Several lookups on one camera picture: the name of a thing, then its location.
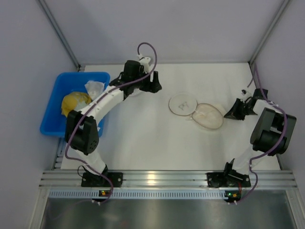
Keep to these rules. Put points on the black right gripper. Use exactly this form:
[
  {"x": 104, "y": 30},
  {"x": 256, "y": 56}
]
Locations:
[{"x": 244, "y": 108}]

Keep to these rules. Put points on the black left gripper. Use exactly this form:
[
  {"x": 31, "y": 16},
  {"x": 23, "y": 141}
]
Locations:
[{"x": 147, "y": 85}]

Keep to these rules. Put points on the white mesh laundry bag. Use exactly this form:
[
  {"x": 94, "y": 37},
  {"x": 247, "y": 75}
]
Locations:
[{"x": 203, "y": 114}]

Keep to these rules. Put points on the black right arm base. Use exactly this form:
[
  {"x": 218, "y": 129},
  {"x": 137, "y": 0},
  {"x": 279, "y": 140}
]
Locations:
[{"x": 227, "y": 179}]

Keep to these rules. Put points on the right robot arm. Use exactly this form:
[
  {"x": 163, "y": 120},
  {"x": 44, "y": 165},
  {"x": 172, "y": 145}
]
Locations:
[{"x": 271, "y": 134}]

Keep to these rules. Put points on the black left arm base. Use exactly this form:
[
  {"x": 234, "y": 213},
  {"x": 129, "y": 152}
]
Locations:
[{"x": 92, "y": 180}]

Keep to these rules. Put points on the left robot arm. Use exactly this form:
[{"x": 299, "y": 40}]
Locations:
[{"x": 82, "y": 133}]

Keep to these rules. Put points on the pale green bra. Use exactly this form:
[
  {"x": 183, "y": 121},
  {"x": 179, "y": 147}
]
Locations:
[{"x": 82, "y": 102}]

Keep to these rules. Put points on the yellow bra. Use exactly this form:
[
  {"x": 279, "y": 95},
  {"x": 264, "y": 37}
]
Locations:
[{"x": 69, "y": 102}]

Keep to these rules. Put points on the blue plastic bin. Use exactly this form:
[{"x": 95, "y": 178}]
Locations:
[{"x": 54, "y": 123}]

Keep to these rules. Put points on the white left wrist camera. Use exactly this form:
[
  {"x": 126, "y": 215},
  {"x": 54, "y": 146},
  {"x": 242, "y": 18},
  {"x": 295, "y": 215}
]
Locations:
[{"x": 145, "y": 61}]

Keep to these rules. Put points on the aluminium front rail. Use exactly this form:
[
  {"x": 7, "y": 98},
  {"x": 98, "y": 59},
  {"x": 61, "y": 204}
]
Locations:
[{"x": 267, "y": 180}]

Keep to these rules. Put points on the perforated cable tray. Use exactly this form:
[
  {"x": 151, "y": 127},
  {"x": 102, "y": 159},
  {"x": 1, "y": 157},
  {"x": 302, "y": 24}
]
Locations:
[{"x": 139, "y": 194}]

